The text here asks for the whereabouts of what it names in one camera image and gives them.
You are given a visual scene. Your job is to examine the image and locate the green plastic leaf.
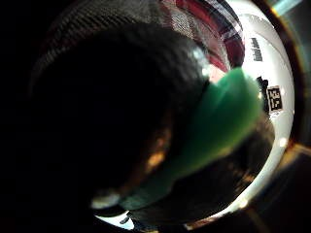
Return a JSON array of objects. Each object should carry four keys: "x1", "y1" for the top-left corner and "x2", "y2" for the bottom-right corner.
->
[{"x1": 118, "y1": 67, "x2": 264, "y2": 212}]

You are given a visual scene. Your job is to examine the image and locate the the person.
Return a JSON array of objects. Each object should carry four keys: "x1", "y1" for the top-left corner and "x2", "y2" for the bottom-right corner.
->
[{"x1": 161, "y1": 0, "x2": 247, "y2": 75}]

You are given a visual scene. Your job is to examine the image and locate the white marker cube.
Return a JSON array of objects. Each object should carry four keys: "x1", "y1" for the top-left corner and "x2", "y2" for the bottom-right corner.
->
[{"x1": 265, "y1": 84, "x2": 285, "y2": 114}]

